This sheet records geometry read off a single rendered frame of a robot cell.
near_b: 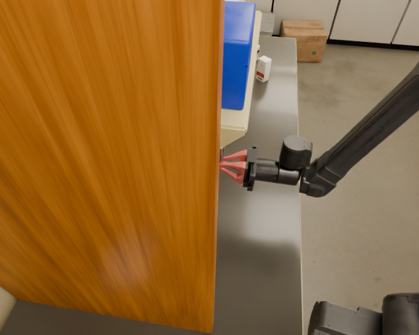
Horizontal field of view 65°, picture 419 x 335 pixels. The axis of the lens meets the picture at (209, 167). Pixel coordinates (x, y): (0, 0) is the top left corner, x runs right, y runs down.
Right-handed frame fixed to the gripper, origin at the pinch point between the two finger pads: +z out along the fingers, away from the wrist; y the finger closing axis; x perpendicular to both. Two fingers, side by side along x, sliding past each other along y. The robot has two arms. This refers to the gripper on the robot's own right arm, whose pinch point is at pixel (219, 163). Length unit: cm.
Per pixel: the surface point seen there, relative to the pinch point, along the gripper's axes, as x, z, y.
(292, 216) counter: 19.8, -22.6, -0.8
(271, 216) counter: 19.9, -16.4, 0.2
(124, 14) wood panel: -53, 4, 35
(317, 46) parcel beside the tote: 95, -62, -249
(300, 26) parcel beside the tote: 86, -45, -265
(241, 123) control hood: -36.9, -4.6, 25.7
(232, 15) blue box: -45.8, -2.0, 17.8
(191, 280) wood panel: -9.6, 0.1, 34.7
